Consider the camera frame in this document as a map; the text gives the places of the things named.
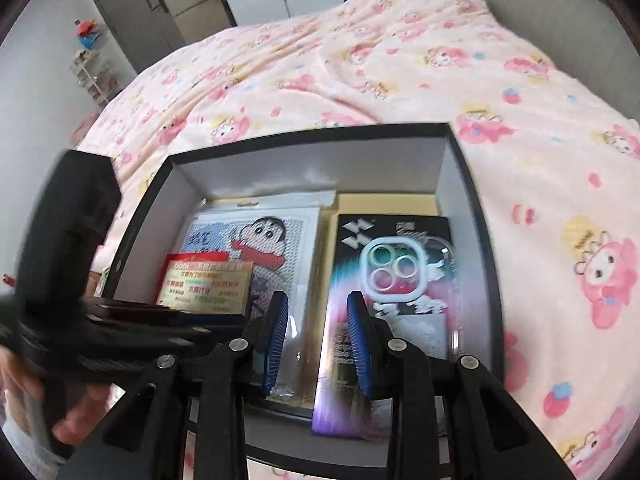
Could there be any red and blue toy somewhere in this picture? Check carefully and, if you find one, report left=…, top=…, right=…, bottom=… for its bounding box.
left=75, top=19, right=103, bottom=48

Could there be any person's left hand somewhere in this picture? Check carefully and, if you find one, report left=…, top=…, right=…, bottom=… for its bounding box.
left=0, top=349, right=108, bottom=446

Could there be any cartoon print plastic packet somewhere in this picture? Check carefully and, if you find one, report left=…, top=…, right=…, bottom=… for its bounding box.
left=172, top=191, right=335, bottom=406

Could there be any pink printed blanket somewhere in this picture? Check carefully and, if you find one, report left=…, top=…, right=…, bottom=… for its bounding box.
left=70, top=0, right=640, bottom=480

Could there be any yellow card insert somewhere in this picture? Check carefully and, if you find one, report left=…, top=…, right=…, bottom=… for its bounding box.
left=322, top=192, right=442, bottom=231

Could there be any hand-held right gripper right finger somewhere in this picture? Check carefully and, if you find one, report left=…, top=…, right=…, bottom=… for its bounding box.
left=346, top=291, right=576, bottom=480

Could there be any red gold card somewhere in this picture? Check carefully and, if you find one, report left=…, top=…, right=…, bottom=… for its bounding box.
left=156, top=259, right=253, bottom=312

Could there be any large cardboard carton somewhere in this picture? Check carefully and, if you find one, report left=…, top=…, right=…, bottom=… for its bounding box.
left=159, top=0, right=236, bottom=46

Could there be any grey-brown wardrobe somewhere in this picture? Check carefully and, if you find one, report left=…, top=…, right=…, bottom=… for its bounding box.
left=86, top=0, right=186, bottom=76

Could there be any grey storage box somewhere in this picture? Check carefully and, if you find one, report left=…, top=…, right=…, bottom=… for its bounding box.
left=102, top=121, right=505, bottom=466

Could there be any white shelf rack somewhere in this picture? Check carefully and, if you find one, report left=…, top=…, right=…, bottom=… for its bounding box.
left=70, top=47, right=121, bottom=106

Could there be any phone case packet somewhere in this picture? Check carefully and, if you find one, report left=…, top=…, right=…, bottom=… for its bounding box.
left=311, top=214, right=463, bottom=442

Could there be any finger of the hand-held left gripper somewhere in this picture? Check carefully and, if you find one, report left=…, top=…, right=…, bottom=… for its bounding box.
left=82, top=296, right=248, bottom=365

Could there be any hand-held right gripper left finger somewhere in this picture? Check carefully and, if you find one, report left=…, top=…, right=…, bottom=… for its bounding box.
left=57, top=291, right=291, bottom=480

